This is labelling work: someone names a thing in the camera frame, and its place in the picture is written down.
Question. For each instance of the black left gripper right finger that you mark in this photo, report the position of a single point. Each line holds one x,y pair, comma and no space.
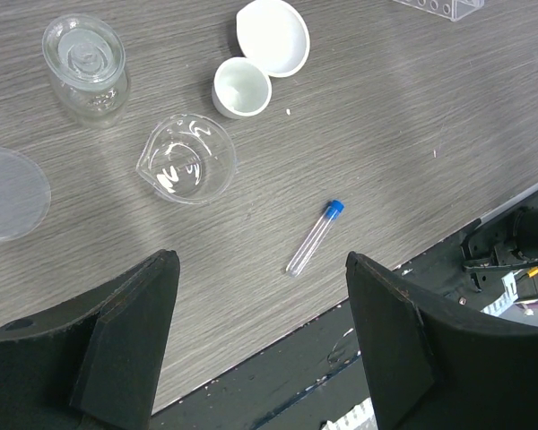
431,363

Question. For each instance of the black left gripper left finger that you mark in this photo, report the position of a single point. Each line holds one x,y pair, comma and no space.
93,361

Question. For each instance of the clear glass funnel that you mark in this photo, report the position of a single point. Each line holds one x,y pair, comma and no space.
25,195

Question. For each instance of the clear glass beaker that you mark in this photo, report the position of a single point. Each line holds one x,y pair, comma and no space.
188,158

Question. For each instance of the clear glass jar with lid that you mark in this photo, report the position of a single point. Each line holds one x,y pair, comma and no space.
87,69

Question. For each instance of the small white porcelain crucible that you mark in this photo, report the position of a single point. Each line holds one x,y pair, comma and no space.
240,89

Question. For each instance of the clear acrylic test tube rack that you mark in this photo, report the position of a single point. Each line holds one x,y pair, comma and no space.
453,10

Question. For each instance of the large white porcelain dish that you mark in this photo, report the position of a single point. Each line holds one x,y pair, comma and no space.
273,35

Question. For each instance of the white slotted cable duct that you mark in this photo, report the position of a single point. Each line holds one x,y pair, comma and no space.
360,417

